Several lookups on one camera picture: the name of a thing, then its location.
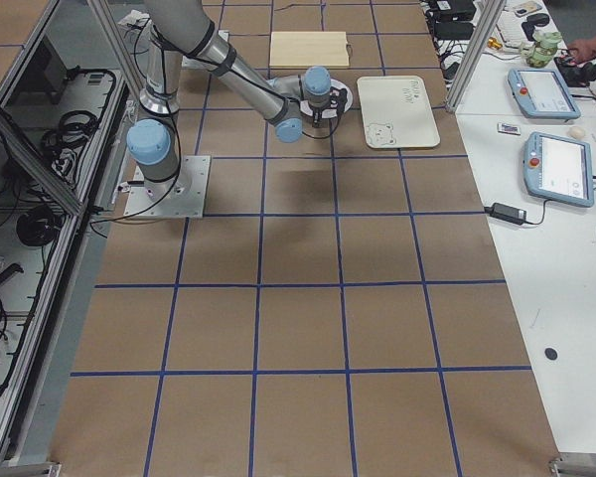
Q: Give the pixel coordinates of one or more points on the light wooden cutting board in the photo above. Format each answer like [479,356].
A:
[297,49]

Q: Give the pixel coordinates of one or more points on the cream bear tray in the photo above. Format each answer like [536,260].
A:
[397,113]

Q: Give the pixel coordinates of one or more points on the far blue teach pendant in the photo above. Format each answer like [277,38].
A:
[542,94]

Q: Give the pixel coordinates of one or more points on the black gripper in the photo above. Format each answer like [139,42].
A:
[318,112]

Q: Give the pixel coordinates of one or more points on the black power adapter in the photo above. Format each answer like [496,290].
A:
[506,213]

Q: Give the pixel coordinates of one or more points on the green plush toy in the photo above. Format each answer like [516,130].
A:
[540,52]

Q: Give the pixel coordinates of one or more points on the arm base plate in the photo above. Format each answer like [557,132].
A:
[189,63]
[185,199]

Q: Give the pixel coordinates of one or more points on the blue teach pendant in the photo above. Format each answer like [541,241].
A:
[542,94]
[558,169]

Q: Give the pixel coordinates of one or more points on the white round plate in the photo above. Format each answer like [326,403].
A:
[331,114]

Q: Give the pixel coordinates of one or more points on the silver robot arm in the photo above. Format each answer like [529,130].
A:
[182,29]

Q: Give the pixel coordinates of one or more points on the near blue teach pendant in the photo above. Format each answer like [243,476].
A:
[558,169]

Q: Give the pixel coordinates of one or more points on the aluminium frame post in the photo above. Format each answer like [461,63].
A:
[489,15]

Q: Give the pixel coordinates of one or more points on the person hand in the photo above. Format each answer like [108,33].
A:
[582,50]

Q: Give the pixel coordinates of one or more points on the small card box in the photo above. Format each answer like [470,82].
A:
[509,129]

